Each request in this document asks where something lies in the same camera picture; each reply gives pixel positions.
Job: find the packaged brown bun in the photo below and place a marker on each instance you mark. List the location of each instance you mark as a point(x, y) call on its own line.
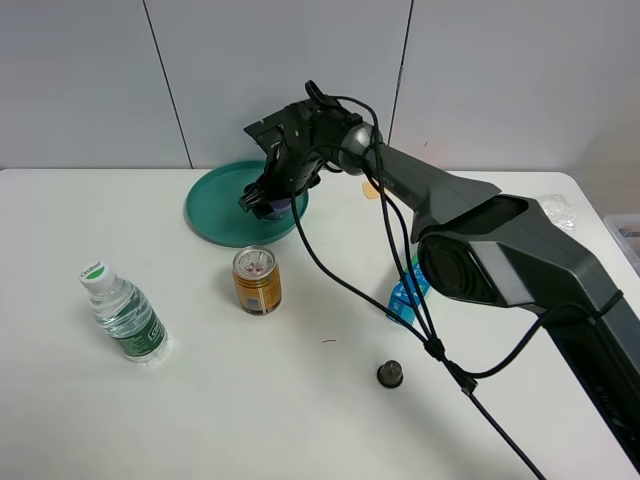
point(558, 210)

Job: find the orange drink can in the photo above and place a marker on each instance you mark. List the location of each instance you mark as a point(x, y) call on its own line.
point(257, 280)

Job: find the purple round container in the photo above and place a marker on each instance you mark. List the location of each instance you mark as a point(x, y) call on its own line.
point(280, 205)

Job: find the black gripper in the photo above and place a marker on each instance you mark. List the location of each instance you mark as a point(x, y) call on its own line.
point(290, 168)

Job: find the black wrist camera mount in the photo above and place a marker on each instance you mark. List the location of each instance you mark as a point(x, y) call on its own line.
point(267, 132)

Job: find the clear water bottle green label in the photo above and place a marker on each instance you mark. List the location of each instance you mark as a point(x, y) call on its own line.
point(124, 313)

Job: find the yellow spatula red handle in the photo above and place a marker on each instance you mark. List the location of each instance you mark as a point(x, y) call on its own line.
point(369, 190)

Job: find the small dark capsule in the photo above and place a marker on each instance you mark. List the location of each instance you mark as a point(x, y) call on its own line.
point(390, 374)

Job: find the blue long box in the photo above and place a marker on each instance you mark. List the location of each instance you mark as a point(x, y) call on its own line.
point(401, 300)

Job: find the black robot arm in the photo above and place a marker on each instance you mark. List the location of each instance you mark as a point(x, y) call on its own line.
point(475, 244)

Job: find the green round plate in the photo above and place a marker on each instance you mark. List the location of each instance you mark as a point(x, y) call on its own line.
point(213, 212)

